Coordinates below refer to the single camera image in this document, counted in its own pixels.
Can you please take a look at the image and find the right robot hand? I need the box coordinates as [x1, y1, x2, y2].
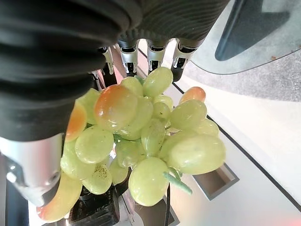
[0, 0, 231, 208]

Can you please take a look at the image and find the green plastic grape bunch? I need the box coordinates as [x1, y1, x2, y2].
[36, 66, 227, 223]

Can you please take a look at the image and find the rectangular metal cable port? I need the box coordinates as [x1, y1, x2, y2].
[192, 162, 240, 201]

